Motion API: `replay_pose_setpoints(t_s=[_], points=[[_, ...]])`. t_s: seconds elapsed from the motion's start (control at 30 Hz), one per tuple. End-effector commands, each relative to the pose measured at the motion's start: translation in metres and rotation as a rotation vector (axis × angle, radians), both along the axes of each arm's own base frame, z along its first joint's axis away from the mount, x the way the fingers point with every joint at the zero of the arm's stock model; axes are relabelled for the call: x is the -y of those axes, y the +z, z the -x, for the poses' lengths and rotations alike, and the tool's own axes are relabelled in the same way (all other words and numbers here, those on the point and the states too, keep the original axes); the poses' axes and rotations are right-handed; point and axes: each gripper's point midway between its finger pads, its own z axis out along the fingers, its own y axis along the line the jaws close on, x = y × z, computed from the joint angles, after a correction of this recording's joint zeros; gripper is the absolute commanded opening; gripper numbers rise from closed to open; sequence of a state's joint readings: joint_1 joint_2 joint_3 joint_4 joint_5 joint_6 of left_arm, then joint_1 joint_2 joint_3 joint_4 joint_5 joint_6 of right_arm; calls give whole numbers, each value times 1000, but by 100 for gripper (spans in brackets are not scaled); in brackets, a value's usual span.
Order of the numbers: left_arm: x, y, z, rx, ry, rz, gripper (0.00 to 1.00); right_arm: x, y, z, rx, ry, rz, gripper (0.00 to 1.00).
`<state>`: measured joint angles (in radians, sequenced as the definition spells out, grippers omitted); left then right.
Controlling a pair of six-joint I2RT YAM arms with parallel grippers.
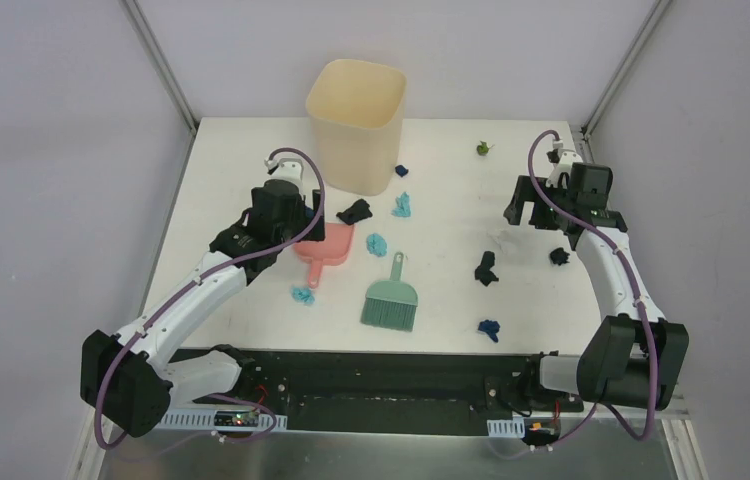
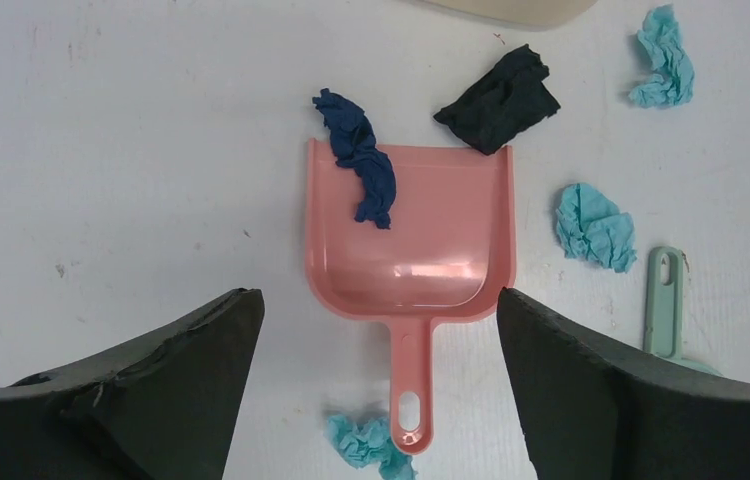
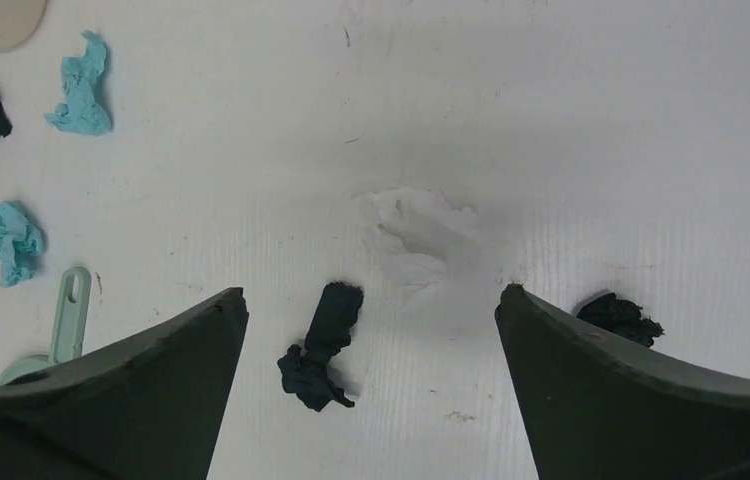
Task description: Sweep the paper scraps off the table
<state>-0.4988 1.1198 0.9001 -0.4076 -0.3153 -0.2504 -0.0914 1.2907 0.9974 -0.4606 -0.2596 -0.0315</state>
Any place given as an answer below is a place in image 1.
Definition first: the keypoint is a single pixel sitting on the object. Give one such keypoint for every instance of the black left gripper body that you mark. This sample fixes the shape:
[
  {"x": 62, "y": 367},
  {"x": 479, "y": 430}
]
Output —
[{"x": 312, "y": 216}]

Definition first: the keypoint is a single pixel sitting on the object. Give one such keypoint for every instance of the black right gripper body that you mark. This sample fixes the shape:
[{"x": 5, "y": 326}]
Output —
[{"x": 541, "y": 215}]

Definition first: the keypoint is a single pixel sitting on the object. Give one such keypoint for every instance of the small black scrap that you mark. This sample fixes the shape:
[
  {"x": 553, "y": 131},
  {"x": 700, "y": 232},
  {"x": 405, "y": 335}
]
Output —
[{"x": 559, "y": 256}]

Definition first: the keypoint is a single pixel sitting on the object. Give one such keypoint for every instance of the pink plastic dustpan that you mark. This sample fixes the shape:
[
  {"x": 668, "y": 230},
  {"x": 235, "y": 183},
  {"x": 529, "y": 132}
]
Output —
[{"x": 333, "y": 250}]

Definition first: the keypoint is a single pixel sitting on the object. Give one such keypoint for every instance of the teal paper scrap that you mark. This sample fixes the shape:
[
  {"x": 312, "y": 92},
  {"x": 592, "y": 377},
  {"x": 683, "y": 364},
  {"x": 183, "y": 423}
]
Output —
[
  {"x": 303, "y": 295},
  {"x": 402, "y": 208},
  {"x": 376, "y": 245}
]

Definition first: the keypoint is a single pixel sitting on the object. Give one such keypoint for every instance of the green paper scrap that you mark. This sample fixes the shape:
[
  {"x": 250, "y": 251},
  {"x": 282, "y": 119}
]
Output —
[{"x": 483, "y": 148}]

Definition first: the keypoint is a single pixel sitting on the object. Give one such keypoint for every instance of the green hand brush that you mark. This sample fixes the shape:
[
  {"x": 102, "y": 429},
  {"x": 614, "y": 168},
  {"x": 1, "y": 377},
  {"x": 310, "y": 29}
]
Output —
[{"x": 391, "y": 303}]

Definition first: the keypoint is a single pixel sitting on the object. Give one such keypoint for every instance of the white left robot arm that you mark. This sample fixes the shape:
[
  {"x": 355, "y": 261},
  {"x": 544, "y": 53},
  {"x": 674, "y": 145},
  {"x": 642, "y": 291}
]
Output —
[{"x": 131, "y": 378}]

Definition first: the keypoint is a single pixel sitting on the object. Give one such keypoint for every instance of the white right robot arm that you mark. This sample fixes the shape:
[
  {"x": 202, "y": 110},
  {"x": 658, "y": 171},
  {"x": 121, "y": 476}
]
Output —
[{"x": 635, "y": 356}]

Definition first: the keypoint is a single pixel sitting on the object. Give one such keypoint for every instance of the cream plastic waste bin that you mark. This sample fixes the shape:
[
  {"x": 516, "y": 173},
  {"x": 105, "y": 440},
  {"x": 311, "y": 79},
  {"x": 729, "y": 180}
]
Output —
[{"x": 356, "y": 109}]

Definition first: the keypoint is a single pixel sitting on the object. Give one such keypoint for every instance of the blue paper scrap front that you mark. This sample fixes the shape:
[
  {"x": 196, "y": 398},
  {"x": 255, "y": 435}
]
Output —
[{"x": 490, "y": 328}]

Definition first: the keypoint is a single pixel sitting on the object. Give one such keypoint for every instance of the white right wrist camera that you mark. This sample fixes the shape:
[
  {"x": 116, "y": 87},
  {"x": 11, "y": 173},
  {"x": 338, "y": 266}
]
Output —
[{"x": 562, "y": 160}]

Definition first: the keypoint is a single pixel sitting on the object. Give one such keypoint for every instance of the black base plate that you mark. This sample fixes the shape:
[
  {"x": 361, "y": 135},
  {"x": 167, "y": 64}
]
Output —
[{"x": 393, "y": 393}]

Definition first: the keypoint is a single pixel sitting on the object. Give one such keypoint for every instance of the white slotted cable duct left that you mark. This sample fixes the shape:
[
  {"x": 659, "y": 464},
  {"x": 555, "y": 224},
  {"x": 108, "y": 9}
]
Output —
[{"x": 237, "y": 420}]

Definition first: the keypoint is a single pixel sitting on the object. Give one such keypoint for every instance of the white slotted cable duct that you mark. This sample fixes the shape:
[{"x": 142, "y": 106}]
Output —
[
  {"x": 237, "y": 420},
  {"x": 513, "y": 427}
]

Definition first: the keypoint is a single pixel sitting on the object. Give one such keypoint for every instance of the white slotted cable duct right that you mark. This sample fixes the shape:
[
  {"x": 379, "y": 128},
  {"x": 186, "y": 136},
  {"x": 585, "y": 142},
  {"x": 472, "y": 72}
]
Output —
[{"x": 513, "y": 427}]

